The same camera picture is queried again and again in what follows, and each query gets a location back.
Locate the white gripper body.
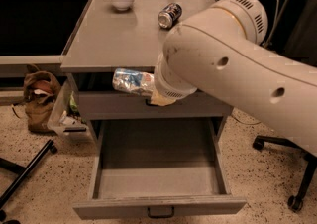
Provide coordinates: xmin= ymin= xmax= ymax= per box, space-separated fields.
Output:
xmin=154 ymin=53 xmax=197 ymax=100

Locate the clear plastic bin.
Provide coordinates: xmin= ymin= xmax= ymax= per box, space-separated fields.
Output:
xmin=48 ymin=81 xmax=92 ymax=142

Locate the grey drawer cabinet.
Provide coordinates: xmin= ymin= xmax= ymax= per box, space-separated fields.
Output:
xmin=61 ymin=0 xmax=229 ymax=139

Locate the black metal stand leg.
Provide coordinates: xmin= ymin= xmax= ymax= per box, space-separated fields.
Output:
xmin=0 ymin=140 xmax=57 ymax=224

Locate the silver blue redbull can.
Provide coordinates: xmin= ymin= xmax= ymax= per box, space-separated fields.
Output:
xmin=112 ymin=68 xmax=155 ymax=96

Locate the closed grey top drawer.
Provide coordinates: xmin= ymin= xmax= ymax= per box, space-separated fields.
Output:
xmin=76 ymin=91 xmax=233 ymax=120

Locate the open grey middle drawer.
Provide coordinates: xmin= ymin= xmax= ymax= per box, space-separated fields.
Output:
xmin=73 ymin=117 xmax=246 ymax=219

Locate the dark blue soda can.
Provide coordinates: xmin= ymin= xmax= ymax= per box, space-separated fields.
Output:
xmin=158 ymin=3 xmax=182 ymax=29

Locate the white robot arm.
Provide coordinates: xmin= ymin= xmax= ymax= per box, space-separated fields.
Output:
xmin=155 ymin=0 xmax=317 ymax=156

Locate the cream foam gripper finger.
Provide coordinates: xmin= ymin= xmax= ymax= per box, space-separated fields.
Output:
xmin=150 ymin=90 xmax=175 ymax=106

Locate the black office chair base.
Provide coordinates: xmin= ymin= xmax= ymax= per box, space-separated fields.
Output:
xmin=252 ymin=135 xmax=317 ymax=213

